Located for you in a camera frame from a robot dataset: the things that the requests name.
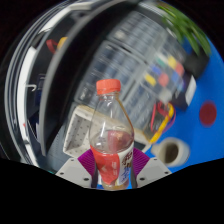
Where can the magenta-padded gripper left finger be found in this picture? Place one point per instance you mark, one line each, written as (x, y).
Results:
(71, 171)

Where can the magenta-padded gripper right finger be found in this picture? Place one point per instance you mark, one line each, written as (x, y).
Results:
(153, 171)

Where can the clear bottle with red cap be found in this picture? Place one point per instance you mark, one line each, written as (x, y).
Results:
(111, 143)

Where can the grey ceramic cup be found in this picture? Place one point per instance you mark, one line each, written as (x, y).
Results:
(181, 155)

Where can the white perforated storage tray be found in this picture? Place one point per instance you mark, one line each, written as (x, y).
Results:
(78, 133)

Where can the yellow multimeter with red leads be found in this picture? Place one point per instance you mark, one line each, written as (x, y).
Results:
(161, 125)

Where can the flat round red coaster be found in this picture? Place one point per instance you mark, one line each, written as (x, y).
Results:
(208, 114)

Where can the black box with white label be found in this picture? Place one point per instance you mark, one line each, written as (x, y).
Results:
(186, 91)

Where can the clear organizer with coloured parts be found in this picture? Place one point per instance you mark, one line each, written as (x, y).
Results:
(163, 78)

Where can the black overhead shelf unit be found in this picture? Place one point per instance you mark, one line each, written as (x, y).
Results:
(66, 73)

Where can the flat black case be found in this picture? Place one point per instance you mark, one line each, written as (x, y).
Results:
(200, 65)

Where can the green potted plant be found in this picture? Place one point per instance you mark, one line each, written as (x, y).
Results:
(186, 26)

